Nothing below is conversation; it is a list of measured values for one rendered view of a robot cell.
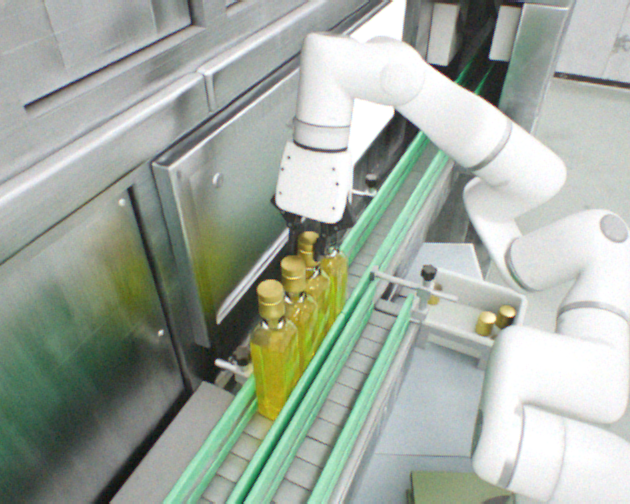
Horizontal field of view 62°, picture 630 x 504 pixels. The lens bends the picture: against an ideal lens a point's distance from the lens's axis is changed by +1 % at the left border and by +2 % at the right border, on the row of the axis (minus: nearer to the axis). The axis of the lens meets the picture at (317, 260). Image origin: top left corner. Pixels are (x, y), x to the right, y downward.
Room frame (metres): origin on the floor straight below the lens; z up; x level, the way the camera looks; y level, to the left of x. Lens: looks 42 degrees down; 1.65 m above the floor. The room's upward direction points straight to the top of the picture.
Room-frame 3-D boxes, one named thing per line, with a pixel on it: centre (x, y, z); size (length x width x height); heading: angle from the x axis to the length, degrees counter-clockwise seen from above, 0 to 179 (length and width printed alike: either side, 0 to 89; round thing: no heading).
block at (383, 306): (0.71, -0.16, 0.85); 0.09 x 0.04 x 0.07; 64
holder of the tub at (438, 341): (0.77, -0.30, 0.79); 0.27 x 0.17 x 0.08; 64
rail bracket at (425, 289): (0.70, -0.18, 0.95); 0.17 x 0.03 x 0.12; 64
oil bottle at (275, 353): (0.49, 0.06, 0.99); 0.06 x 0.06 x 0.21; 64
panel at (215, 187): (0.94, -0.01, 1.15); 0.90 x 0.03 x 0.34; 154
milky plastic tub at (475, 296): (0.76, -0.32, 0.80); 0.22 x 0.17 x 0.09; 64
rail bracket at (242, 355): (0.51, 0.13, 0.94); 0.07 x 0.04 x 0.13; 64
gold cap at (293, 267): (0.54, 0.03, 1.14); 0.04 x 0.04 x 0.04
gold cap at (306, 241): (0.59, 0.01, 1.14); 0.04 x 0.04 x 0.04
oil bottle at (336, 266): (0.64, -0.02, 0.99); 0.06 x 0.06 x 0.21; 64
